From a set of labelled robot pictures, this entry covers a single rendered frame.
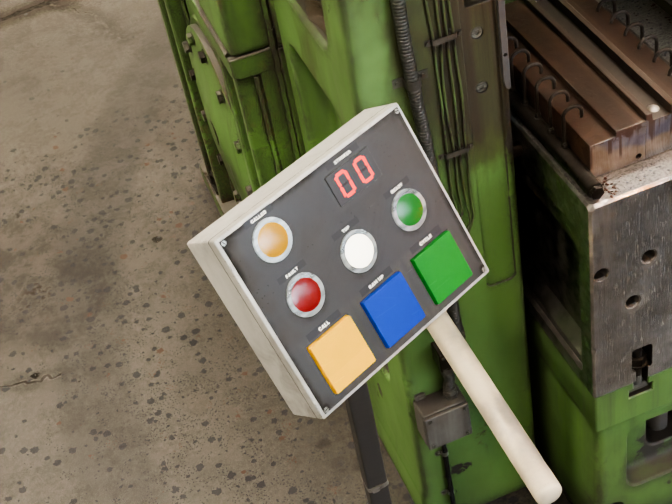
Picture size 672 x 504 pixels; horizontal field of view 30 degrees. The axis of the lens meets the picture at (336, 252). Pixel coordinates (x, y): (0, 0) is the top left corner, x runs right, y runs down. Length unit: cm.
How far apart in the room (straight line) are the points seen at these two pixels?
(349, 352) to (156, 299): 170
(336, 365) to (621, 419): 85
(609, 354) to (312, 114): 70
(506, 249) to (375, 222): 58
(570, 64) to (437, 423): 71
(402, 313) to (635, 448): 95
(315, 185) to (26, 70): 281
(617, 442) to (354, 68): 93
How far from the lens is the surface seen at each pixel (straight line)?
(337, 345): 163
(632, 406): 234
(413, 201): 171
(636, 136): 200
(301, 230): 161
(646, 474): 256
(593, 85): 207
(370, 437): 201
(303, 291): 161
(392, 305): 168
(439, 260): 172
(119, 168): 377
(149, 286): 335
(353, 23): 183
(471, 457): 256
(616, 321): 215
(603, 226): 199
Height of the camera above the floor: 220
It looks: 42 degrees down
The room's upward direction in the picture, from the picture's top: 12 degrees counter-clockwise
